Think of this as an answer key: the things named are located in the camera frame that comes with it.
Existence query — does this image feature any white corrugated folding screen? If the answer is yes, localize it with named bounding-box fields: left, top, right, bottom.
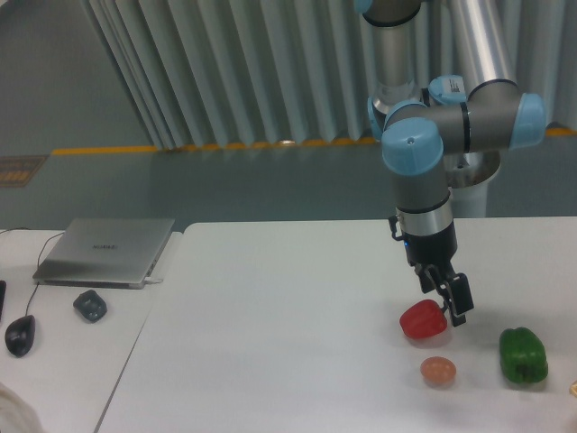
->
left=81, top=1, right=576, bottom=150

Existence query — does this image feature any black mouse cable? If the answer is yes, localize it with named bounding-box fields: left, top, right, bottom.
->
left=0, top=226, right=67, bottom=318

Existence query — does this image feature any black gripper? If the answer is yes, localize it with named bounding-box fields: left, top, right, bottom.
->
left=389, top=216, right=474, bottom=327

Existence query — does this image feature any silver laptop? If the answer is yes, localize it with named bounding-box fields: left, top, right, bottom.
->
left=33, top=218, right=175, bottom=289

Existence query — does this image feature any black device at edge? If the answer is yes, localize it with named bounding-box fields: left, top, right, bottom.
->
left=0, top=280, right=7, bottom=321

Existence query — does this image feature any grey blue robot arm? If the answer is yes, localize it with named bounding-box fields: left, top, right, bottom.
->
left=354, top=1, right=546, bottom=326

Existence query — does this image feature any black computer mouse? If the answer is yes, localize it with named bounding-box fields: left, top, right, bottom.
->
left=5, top=315, right=36, bottom=358

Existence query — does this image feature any red bell pepper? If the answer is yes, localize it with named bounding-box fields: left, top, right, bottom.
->
left=399, top=299, right=447, bottom=340

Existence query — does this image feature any green bell pepper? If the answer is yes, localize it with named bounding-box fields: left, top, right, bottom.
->
left=499, top=327, right=548, bottom=384

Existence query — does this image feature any brown egg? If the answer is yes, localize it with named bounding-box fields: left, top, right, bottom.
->
left=420, top=356, right=456, bottom=385

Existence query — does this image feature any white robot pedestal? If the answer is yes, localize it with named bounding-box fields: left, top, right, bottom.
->
left=444, top=151, right=501, bottom=218

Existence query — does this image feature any small black plastic object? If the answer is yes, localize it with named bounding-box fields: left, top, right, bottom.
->
left=73, top=290, right=107, bottom=323

